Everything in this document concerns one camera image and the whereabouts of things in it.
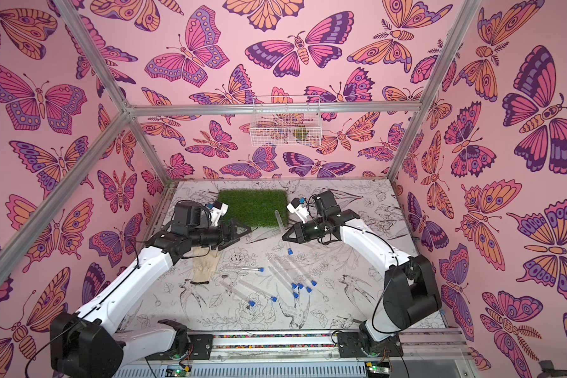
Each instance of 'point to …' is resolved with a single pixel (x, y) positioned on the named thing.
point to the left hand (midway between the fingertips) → (247, 233)
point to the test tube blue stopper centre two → (288, 269)
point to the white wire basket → (286, 121)
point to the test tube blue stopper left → (259, 268)
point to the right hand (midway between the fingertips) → (287, 235)
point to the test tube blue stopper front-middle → (261, 292)
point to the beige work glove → (203, 263)
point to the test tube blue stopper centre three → (313, 283)
